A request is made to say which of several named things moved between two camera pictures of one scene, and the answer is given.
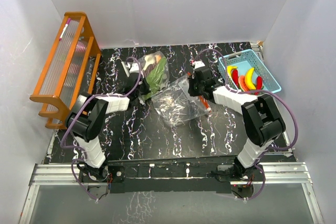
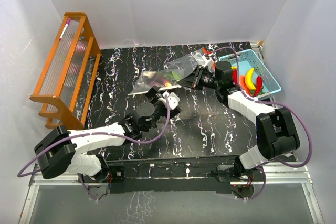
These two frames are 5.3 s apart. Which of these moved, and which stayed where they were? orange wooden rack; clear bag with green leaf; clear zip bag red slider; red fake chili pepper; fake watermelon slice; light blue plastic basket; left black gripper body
Moved: clear bag with green leaf; clear zip bag red slider; left black gripper body
Stayed: fake watermelon slice; orange wooden rack; light blue plastic basket; red fake chili pepper
